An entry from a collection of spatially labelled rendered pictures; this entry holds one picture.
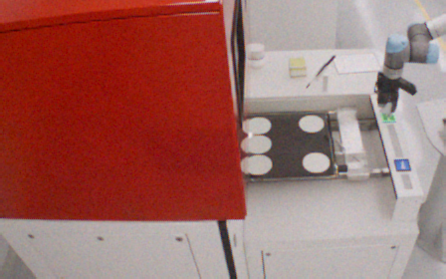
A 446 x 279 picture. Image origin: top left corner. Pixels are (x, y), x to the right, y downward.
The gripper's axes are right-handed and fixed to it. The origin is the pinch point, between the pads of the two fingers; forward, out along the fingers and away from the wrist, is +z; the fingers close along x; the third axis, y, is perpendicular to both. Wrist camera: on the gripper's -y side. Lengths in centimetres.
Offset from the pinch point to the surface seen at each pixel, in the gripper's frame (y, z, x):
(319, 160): 30.0, 7.7, 16.0
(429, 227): -35, 82, 0
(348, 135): 16.2, 9.7, 0.6
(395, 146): 1.1, 2.2, 16.0
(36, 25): 87, -83, 65
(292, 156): 40.0, 7.7, 13.4
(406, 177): 0.4, 2.2, 31.4
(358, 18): -38, 98, -252
